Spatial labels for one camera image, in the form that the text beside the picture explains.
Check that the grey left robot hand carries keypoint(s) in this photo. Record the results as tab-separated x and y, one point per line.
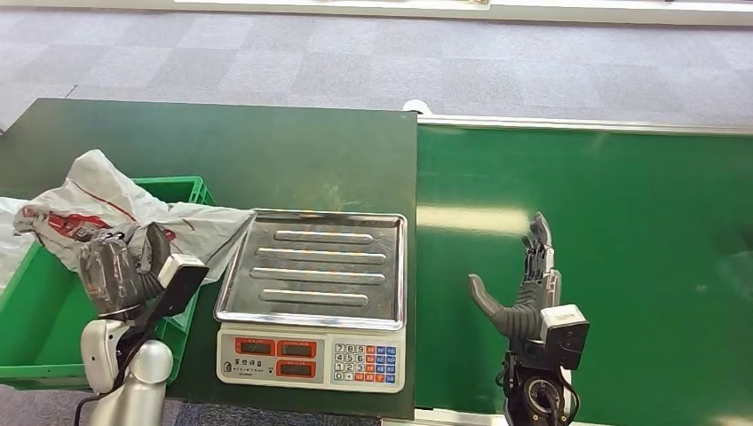
117	270

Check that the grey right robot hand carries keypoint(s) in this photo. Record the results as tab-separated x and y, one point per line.
526	317

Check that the white red-printed courier package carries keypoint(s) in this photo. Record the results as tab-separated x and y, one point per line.
106	194

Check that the white round conveyor end cap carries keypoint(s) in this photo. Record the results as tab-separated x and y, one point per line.
417	106

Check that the green plastic crate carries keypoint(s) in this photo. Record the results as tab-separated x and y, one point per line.
35	329

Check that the crumpled white plastic bag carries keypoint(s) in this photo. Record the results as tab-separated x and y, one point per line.
9	258

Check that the white electronic weighing scale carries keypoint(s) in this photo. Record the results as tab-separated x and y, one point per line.
317	276

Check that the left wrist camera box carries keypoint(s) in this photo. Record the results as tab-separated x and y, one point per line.
179	282

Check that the silver conveyor side rail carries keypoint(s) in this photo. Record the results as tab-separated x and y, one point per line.
447	418
588	124

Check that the white wall baseboard strip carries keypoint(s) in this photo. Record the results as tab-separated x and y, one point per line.
588	12

